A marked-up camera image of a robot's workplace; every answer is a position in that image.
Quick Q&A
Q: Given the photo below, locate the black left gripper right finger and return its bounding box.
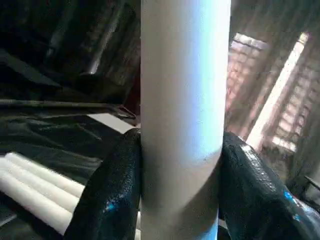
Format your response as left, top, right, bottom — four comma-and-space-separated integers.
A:
217, 131, 320, 240

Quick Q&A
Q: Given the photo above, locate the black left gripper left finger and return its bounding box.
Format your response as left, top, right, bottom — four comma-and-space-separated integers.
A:
63, 127, 143, 240

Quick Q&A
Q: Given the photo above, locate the white flat board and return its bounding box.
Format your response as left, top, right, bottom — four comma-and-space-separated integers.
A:
86, 113, 138, 136

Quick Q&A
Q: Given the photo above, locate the dark metal rail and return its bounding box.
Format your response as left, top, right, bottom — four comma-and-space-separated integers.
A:
0, 98, 136, 119

